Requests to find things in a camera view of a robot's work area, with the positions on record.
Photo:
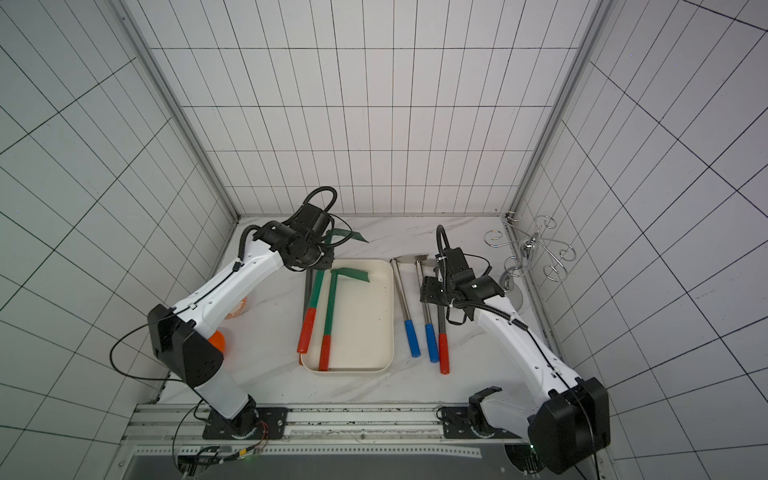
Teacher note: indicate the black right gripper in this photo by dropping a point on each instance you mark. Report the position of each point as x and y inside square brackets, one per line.
[432, 291]

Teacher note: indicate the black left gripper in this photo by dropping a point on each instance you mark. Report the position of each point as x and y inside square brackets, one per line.
[326, 262]

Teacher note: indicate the green hoe red grip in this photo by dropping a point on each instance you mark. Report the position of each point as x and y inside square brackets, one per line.
[348, 272]
[317, 279]

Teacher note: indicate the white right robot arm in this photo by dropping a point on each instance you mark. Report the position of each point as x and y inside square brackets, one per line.
[568, 421]

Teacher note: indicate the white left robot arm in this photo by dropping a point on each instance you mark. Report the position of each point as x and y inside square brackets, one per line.
[180, 335]

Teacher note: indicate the cream plastic storage tray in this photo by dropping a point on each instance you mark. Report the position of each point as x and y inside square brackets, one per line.
[362, 329]

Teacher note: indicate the orange patterned bowl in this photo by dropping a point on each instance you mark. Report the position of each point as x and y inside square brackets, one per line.
[239, 309]

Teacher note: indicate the chrome wire cup rack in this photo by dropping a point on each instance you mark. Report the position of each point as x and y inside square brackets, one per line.
[530, 248]

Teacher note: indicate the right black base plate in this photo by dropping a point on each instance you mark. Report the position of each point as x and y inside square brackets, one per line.
[462, 423]

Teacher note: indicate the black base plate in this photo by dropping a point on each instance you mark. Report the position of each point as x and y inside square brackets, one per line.
[462, 423]
[269, 420]

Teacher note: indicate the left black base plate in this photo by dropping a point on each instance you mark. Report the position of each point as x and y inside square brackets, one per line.
[269, 420]

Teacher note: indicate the aluminium mounting rail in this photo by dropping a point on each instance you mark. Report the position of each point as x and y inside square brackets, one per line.
[176, 430]

